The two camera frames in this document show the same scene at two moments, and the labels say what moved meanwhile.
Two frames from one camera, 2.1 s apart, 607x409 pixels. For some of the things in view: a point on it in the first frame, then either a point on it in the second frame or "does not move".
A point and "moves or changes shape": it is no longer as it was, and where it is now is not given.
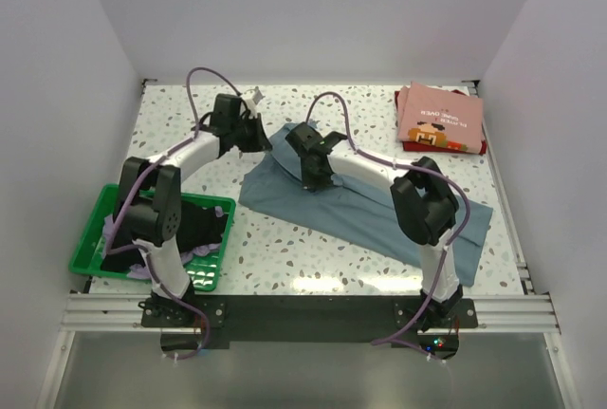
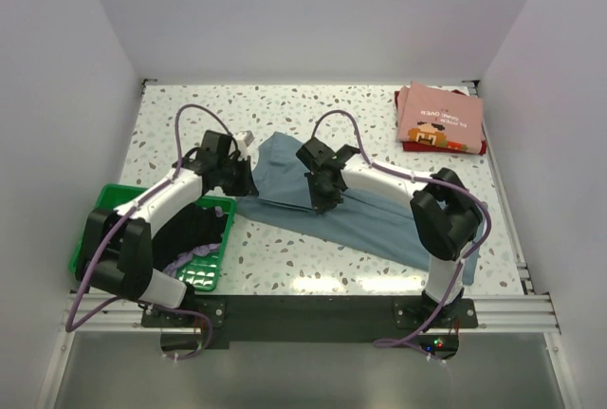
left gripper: x=264 y=143 -> x=247 y=186
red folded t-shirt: x=423 y=147 does not move
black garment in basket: x=199 y=227 does not move
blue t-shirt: x=358 y=210 moves or changes shape
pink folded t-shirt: x=432 y=116 does not move
